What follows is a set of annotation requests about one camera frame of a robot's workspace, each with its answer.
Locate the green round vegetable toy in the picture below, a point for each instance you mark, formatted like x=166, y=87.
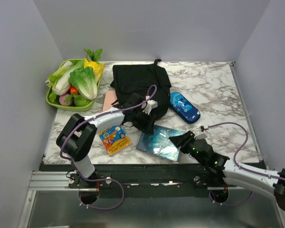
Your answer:
x=80, y=101

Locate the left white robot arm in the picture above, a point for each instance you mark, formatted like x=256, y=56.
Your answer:
x=76, y=138

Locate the white bok choy toy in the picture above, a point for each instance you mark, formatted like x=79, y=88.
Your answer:
x=58, y=81

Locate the aluminium rail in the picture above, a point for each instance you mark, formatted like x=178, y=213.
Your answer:
x=48, y=181

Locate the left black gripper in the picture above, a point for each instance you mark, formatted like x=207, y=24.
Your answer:
x=146, y=127

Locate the orange treehouse book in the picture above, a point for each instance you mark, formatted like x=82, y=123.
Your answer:
x=115, y=139

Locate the orange carrot toy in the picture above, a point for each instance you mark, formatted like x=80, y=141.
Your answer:
x=73, y=90

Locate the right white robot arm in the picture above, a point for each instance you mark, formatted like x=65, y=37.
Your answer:
x=270, y=184

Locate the shiny blue hologram notebook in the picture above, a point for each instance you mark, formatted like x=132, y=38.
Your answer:
x=159, y=143

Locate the green plastic basket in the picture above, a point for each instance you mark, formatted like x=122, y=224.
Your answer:
x=53, y=99

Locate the pink notebook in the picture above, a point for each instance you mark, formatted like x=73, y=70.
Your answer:
x=110, y=97

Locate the black student backpack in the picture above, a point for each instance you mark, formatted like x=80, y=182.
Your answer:
x=128, y=79

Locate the yellow leafy vegetable toy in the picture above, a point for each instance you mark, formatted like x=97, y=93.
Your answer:
x=97, y=68

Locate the blue patterned pencil case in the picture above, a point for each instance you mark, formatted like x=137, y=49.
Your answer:
x=184, y=108

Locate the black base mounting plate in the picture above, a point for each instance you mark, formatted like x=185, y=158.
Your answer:
x=142, y=181

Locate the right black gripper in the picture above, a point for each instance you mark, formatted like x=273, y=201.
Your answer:
x=181, y=140

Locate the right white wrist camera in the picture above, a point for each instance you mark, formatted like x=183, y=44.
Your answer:
x=202, y=132

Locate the green lettuce toy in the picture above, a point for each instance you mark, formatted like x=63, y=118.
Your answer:
x=83, y=79

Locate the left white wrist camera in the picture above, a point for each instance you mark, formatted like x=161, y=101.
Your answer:
x=148, y=106

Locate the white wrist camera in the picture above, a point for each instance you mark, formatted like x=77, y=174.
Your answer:
x=148, y=106
x=202, y=132

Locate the pink radish toy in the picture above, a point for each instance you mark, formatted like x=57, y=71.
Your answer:
x=66, y=99

